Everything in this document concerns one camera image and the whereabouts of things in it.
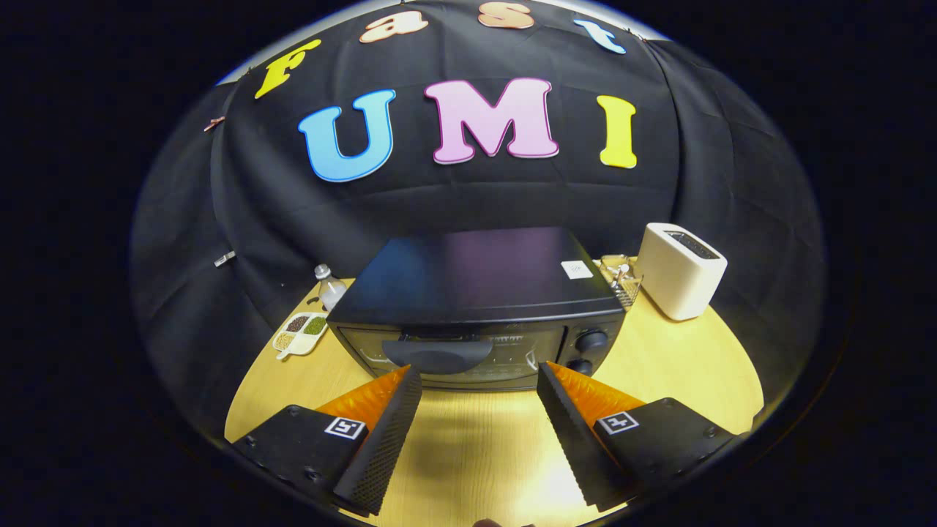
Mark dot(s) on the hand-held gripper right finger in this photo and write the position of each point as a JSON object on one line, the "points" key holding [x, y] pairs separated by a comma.
{"points": [[571, 446]]}

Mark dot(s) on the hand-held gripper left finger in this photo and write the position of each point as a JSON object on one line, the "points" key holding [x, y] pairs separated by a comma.
{"points": [[384, 446]]}

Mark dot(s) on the black toaster oven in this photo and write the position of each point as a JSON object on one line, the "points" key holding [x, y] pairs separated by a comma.
{"points": [[476, 278]]}

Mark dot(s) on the white toaster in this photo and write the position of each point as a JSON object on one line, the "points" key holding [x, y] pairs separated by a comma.
{"points": [[677, 282]]}

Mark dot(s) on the white divided dish with grains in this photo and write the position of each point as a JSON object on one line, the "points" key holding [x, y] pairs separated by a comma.
{"points": [[300, 335]]}

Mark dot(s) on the clear plastic bottle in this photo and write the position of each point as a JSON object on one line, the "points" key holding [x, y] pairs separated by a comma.
{"points": [[331, 291]]}

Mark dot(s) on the silver metal clip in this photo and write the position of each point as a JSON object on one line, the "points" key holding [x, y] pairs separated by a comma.
{"points": [[225, 259]]}

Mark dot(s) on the red clip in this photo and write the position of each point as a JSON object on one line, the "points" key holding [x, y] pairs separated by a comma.
{"points": [[214, 124]]}

